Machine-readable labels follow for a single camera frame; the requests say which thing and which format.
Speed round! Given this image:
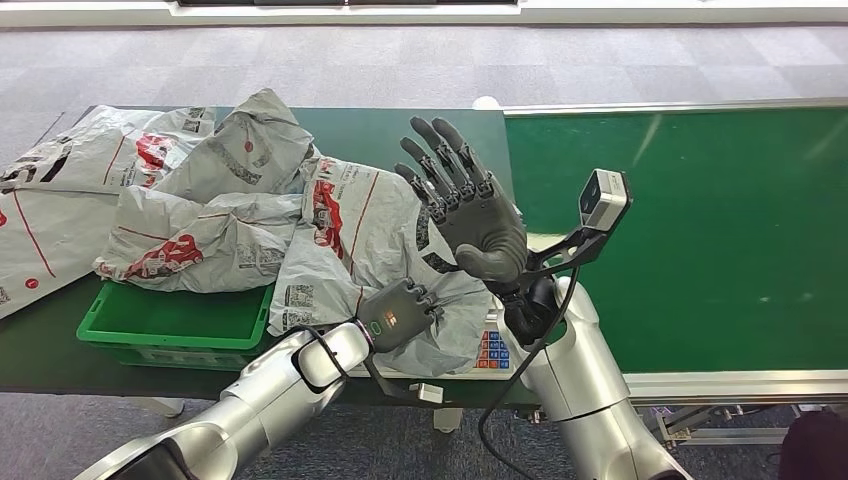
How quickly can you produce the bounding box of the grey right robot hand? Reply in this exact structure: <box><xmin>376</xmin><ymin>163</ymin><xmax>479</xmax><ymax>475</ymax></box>
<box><xmin>394</xmin><ymin>117</ymin><xmax>530</xmax><ymax>286</ymax></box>

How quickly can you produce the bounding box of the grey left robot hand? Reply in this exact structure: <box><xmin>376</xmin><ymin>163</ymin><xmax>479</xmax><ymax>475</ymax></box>
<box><xmin>356</xmin><ymin>278</ymin><xmax>444</xmax><ymax>354</ymax></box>

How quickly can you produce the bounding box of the green conveyor belt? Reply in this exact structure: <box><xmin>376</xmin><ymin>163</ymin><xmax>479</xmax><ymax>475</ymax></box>
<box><xmin>504</xmin><ymin>105</ymin><xmax>848</xmax><ymax>374</ymax></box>

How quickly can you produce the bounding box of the white weighing scale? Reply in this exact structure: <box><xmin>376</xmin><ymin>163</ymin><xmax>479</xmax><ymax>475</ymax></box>
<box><xmin>344</xmin><ymin>291</ymin><xmax>525</xmax><ymax>382</ymax></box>

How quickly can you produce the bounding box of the white table leg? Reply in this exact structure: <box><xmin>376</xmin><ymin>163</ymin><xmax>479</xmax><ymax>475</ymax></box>
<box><xmin>142</xmin><ymin>397</ymin><xmax>187</xmax><ymax>419</ymax></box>
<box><xmin>433</xmin><ymin>407</ymin><xmax>465</xmax><ymax>435</ymax></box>

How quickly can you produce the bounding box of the crumpled grey mailer bag, red logo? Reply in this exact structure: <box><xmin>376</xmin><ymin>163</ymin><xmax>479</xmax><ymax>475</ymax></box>
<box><xmin>92</xmin><ymin>185</ymin><xmax>306</xmax><ymax>294</ymax></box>

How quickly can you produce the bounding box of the crumpled grey mailer bag, barcode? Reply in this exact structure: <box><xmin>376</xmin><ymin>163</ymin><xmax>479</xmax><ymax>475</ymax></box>
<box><xmin>155</xmin><ymin>87</ymin><xmax>319</xmax><ymax>203</ymax></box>

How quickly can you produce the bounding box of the green plastic crate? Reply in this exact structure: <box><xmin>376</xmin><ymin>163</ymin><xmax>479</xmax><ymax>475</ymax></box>
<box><xmin>76</xmin><ymin>281</ymin><xmax>276</xmax><ymax>372</ymax></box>

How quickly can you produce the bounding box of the large flat grey mailer bag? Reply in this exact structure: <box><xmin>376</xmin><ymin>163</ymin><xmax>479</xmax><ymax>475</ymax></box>
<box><xmin>0</xmin><ymin>104</ymin><xmax>217</xmax><ymax>321</ymax></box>

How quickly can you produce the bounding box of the black object on floor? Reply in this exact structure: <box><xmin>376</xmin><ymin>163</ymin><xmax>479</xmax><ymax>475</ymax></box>
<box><xmin>778</xmin><ymin>410</ymin><xmax>848</xmax><ymax>480</ymax></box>

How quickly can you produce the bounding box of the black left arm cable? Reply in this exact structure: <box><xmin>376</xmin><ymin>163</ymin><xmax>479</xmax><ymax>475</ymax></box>
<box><xmin>301</xmin><ymin>324</ymin><xmax>352</xmax><ymax>382</ymax></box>

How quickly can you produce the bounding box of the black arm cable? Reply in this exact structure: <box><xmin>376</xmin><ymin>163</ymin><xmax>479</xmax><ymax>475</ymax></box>
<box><xmin>301</xmin><ymin>324</ymin><xmax>352</xmax><ymax>382</ymax></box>
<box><xmin>478</xmin><ymin>268</ymin><xmax>581</xmax><ymax>480</ymax></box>

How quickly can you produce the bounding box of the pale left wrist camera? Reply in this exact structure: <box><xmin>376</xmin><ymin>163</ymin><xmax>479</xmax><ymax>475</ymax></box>
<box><xmin>362</xmin><ymin>354</ymin><xmax>444</xmax><ymax>405</ymax></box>

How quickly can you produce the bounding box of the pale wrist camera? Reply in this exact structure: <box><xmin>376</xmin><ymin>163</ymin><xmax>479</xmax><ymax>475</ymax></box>
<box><xmin>526</xmin><ymin>168</ymin><xmax>633</xmax><ymax>276</ymax></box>
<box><xmin>362</xmin><ymin>354</ymin><xmax>444</xmax><ymax>405</ymax></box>

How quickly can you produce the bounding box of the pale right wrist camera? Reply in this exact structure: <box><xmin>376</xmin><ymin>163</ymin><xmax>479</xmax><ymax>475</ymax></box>
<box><xmin>526</xmin><ymin>168</ymin><xmax>633</xmax><ymax>276</ymax></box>

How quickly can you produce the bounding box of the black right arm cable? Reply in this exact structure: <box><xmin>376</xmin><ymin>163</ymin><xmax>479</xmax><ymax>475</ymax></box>
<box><xmin>478</xmin><ymin>268</ymin><xmax>581</xmax><ymax>480</ymax></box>

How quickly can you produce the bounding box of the aluminium conveyor frame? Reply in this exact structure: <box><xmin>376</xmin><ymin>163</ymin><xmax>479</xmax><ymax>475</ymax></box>
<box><xmin>502</xmin><ymin>97</ymin><xmax>848</xmax><ymax>446</ymax></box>

